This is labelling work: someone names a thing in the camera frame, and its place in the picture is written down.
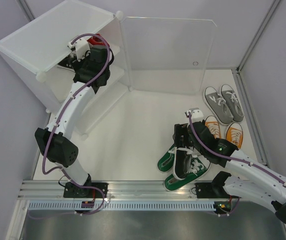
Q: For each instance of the grey sneaker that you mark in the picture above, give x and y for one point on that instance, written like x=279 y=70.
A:
x=232 y=102
x=217 y=104

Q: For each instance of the aluminium corner frame post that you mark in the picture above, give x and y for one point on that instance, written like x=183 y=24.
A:
x=246 y=80

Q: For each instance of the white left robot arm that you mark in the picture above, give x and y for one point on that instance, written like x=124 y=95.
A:
x=54 y=141

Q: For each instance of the left orange sneaker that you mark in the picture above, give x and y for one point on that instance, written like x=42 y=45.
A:
x=213 y=125

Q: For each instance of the left green sneaker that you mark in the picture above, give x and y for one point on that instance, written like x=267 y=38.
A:
x=166 y=162

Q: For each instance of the orange sneaker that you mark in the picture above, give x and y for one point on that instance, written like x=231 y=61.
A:
x=213 y=125
x=235 y=134

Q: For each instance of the right green sneaker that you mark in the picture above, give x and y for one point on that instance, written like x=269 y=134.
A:
x=198 y=167

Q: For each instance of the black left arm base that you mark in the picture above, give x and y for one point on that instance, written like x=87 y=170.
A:
x=74 y=192

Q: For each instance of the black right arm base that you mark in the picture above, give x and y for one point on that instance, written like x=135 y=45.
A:
x=207 y=190

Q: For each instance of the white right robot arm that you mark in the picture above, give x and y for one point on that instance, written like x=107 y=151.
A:
x=195 y=148

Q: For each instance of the green sneaker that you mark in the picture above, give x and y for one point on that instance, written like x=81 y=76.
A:
x=198 y=167
x=166 y=162

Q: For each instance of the aluminium mounting rail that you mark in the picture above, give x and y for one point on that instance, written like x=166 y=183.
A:
x=116 y=190

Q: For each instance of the white plastic shoe cabinet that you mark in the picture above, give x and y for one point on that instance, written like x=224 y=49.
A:
x=35 y=50

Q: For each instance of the right orange sneaker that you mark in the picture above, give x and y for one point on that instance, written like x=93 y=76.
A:
x=235 y=134

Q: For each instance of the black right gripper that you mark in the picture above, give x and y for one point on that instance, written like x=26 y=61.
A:
x=180 y=130

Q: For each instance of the right grey sneaker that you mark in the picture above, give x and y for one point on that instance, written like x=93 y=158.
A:
x=232 y=102

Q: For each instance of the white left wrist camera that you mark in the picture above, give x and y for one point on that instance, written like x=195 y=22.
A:
x=81 y=47

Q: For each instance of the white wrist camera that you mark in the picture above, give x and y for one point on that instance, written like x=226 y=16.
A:
x=81 y=47
x=195 y=114

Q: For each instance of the clear acrylic cabinet door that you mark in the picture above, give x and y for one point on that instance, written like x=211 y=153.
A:
x=167 y=55

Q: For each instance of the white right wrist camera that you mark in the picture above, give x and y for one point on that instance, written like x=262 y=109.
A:
x=195 y=114

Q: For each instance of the black sneaker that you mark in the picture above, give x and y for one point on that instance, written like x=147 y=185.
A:
x=66 y=63
x=182 y=162

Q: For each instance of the left grey sneaker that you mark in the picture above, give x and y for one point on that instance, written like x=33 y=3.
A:
x=217 y=104

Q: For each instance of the white slotted cable duct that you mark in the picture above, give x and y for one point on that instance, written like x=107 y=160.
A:
x=122 y=205

